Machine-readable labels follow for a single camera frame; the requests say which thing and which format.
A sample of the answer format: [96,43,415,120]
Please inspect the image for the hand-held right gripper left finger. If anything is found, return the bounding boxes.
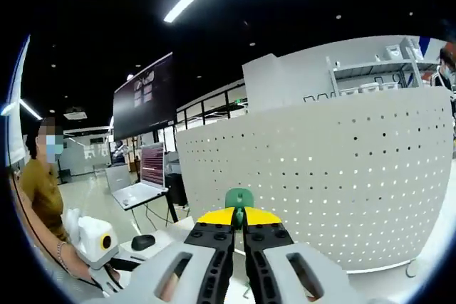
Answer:
[113,207,238,304]

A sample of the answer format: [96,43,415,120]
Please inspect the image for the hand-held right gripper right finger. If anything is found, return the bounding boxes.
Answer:
[242,207,357,304]

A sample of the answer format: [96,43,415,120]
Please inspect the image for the green hook assembly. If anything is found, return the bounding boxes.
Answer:
[224,188,256,300]

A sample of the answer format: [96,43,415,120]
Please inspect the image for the white perforated mounting plate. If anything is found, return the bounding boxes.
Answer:
[175,88,455,280]

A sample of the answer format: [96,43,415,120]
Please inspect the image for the black computer mouse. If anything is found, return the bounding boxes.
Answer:
[130,234,156,251]

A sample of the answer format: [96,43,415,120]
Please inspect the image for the small white side table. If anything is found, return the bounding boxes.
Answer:
[120,189,179,225]

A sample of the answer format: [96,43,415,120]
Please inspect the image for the black box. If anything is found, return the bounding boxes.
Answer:
[165,172,188,207]

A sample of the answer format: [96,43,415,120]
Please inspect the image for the open silver laptop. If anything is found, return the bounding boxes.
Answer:
[112,142,169,211]

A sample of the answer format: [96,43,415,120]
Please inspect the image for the ceiling air conditioner unit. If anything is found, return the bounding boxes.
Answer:
[63,108,88,120]

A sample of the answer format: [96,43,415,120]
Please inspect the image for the white partition panel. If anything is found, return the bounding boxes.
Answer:
[242,53,334,115]

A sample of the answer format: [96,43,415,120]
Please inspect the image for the white shelf rack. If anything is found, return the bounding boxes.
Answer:
[326,36,441,98]

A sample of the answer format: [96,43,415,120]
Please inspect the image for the beaded bracelet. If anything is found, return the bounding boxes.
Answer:
[56,241,68,268]

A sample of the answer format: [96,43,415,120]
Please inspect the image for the large dark wall screen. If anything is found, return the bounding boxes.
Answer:
[113,51,178,142]

